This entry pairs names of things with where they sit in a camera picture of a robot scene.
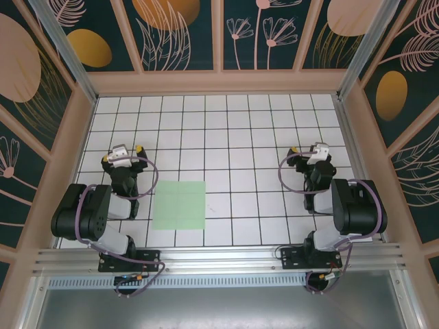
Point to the light green paper sheet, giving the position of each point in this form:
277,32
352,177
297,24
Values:
180,205

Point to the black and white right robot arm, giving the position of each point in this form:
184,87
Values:
360,212

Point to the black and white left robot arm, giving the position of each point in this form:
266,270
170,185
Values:
68,212

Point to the grey metal panel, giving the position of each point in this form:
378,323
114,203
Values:
219,308

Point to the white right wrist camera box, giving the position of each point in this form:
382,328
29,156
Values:
317,153

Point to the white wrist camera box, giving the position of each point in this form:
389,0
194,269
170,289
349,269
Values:
317,153
119,156

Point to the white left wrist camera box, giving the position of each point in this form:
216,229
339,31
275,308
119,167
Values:
119,156

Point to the aluminium side rail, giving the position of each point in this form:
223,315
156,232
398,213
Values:
348,130

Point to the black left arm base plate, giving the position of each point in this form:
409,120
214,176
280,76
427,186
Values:
151,260

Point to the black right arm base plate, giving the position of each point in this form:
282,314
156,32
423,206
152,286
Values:
291,258

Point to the aluminium corner post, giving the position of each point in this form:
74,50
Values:
68,58
363,51

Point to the long aluminium mounting rail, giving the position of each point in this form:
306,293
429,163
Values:
219,258

